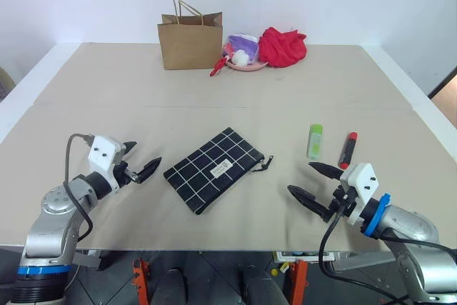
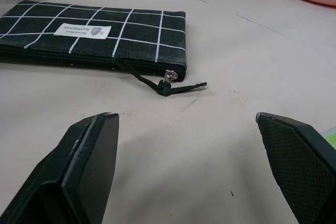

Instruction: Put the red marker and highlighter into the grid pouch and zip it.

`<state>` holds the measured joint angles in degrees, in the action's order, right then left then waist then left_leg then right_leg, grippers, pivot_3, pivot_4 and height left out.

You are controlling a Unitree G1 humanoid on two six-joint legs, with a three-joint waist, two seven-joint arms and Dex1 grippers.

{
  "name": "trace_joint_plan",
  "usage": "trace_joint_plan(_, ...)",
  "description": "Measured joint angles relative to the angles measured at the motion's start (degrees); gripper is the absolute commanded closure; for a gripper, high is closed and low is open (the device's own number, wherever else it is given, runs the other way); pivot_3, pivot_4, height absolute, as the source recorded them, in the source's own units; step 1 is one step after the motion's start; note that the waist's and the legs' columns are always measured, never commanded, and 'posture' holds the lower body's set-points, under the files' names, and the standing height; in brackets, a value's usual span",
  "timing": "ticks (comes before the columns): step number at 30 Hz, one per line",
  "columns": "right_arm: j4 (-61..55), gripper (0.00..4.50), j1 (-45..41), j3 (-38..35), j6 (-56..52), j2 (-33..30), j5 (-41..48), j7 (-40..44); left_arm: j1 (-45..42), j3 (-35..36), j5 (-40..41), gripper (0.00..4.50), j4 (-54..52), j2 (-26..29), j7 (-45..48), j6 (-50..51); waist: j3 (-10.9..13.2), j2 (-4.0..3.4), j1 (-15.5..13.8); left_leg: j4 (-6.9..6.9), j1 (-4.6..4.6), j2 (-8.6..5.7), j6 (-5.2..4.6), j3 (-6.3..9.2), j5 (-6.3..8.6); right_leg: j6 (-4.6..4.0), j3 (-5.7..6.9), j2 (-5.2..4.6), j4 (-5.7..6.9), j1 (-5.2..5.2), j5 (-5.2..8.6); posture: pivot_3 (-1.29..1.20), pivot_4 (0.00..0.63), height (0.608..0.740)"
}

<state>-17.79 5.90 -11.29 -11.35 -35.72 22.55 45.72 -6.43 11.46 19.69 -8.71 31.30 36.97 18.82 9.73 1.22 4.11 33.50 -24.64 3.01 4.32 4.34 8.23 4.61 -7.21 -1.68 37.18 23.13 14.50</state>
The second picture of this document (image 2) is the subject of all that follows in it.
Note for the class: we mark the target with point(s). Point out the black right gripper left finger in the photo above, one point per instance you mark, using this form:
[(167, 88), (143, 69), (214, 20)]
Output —
[(78, 171)]

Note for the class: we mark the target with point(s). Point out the black grid pencil pouch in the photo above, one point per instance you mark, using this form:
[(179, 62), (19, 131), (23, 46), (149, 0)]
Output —
[(105, 40)]

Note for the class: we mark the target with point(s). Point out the green object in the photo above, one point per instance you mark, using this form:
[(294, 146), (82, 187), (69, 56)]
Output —
[(330, 140)]

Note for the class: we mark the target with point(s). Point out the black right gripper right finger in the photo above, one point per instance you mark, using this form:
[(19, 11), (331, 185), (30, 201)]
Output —
[(296, 161)]

